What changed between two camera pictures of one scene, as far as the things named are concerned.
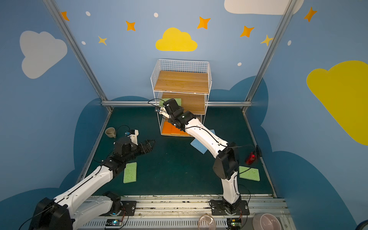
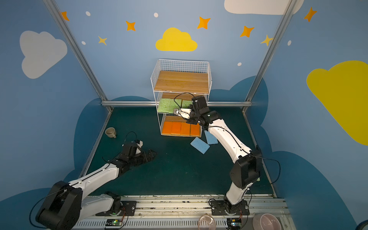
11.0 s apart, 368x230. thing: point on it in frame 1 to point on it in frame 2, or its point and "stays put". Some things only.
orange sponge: (168, 129) stays put
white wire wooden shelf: (190, 81) stays put
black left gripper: (141, 146) to (143, 156)
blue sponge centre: (196, 144) stays put
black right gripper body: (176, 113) to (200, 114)
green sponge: (130, 174) to (185, 104)
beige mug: (111, 132) stays put
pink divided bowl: (266, 221) stays put
